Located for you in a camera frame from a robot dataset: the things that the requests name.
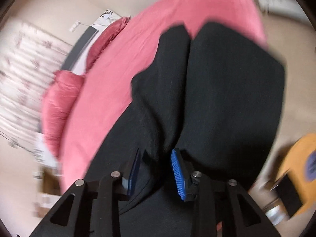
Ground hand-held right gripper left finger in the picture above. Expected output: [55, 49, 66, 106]
[30, 148, 142, 237]

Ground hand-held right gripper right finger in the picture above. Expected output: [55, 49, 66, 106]
[171, 148, 282, 237]

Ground black pants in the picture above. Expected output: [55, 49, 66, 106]
[83, 22, 287, 237]

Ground brown storage box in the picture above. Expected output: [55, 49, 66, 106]
[41, 166, 62, 195]

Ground red velvet pillow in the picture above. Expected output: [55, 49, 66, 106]
[85, 16, 131, 70]
[41, 70, 86, 158]

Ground metal can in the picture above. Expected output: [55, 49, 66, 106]
[263, 201, 290, 225]

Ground pink velvet bedspread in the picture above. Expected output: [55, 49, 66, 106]
[58, 0, 269, 195]

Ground black box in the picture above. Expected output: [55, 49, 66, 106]
[275, 175, 304, 218]

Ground wooden shelf unit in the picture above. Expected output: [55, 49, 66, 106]
[270, 133, 316, 218]

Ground dark blue round object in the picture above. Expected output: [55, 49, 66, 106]
[305, 152, 316, 183]

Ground floral print curtain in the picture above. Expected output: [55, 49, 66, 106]
[0, 22, 72, 151]

